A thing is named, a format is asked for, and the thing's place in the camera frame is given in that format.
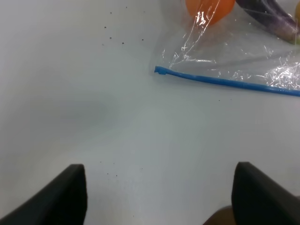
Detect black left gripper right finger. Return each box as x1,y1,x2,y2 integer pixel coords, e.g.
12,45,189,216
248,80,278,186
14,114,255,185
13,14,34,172
232,162,300,225

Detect clear zip bag blue strip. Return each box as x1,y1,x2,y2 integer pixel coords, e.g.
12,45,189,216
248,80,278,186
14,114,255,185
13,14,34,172
149,0,300,98

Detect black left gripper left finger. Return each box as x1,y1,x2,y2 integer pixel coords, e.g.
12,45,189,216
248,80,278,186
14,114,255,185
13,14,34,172
0,164,88,225

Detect orange tomato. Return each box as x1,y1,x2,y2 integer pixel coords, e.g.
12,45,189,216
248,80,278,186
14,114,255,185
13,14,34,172
185,0,235,25

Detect purple eggplant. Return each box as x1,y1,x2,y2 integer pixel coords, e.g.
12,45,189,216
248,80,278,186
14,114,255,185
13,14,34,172
236,0,300,45

